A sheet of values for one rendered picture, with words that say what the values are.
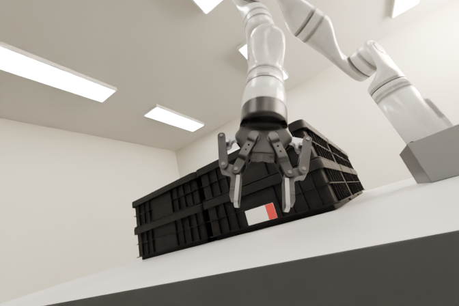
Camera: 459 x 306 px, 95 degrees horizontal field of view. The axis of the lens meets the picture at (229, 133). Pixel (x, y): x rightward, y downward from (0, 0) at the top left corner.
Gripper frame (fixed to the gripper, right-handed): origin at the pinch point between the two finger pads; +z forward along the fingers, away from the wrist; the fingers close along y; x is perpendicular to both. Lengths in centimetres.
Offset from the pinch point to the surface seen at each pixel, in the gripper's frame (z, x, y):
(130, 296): 11.6, -1.2, -12.7
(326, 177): -14.0, 23.5, 16.0
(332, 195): -9.9, 23.7, 17.0
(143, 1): -193, 52, -111
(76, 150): -134, 241, -293
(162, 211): -9, 52, -36
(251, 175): -16.1, 29.4, -2.3
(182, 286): 10.1, -4.8, -6.6
